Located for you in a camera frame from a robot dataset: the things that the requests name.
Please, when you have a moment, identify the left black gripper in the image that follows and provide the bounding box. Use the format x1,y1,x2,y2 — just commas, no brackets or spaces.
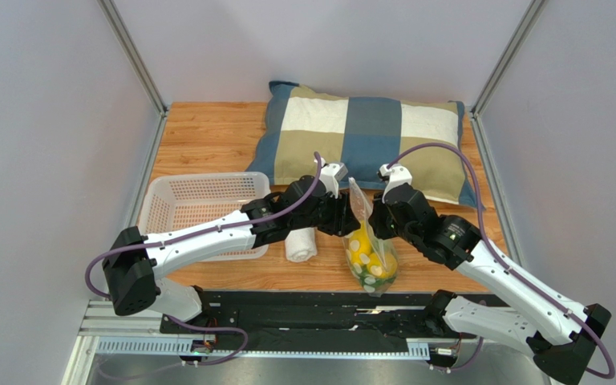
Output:
290,188,362,238

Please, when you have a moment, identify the clear zip top bag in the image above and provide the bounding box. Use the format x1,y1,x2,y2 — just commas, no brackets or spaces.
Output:
343,177,399,298

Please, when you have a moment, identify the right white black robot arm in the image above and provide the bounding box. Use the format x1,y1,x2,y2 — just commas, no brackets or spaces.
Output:
368,184,611,384

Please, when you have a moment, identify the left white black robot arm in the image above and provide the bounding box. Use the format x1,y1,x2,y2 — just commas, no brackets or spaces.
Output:
101,176,360,321

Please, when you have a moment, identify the yellow fake corn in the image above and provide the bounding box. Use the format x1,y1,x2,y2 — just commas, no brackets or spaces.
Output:
346,221,372,269

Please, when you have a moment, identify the yellow fake lemon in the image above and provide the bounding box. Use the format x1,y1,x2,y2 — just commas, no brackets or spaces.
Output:
367,253,398,280

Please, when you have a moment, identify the green white fake cabbage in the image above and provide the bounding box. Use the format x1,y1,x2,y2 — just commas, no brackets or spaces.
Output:
351,266,397,295

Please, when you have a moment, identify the rolled white towel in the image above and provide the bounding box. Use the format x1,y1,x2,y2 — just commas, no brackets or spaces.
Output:
285,228,318,263

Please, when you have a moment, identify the checkered blue beige pillow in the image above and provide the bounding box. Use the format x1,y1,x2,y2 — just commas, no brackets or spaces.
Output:
247,81,477,208

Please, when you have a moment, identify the white perforated plastic basket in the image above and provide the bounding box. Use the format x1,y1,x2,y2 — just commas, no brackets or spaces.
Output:
138,172,270,234

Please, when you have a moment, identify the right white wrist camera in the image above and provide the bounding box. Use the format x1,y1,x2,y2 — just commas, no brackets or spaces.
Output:
378,164,412,203

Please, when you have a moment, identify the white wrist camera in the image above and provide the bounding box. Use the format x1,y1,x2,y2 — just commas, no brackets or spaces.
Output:
378,164,412,203
318,158,348,198

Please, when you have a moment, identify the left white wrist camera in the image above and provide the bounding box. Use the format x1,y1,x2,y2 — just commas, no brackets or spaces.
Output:
318,158,348,198

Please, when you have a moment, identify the right aluminium frame post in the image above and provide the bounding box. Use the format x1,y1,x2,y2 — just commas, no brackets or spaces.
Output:
470,0,548,266

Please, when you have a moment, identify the aluminium frame post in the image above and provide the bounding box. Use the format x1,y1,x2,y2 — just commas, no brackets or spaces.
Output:
98,0,169,116
470,0,548,266

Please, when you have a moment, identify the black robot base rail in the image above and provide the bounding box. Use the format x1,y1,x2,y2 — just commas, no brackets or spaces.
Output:
94,288,533,370

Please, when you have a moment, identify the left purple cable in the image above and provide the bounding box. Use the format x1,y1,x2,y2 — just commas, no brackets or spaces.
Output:
83,151,326,367

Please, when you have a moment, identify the purple cable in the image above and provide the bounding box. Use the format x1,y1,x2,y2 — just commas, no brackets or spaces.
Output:
83,151,326,367
385,141,616,380

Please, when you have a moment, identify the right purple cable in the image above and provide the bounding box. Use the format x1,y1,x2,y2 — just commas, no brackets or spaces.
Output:
385,141,616,380

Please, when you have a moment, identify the left aluminium frame post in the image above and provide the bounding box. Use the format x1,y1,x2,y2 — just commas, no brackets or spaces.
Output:
98,0,169,116

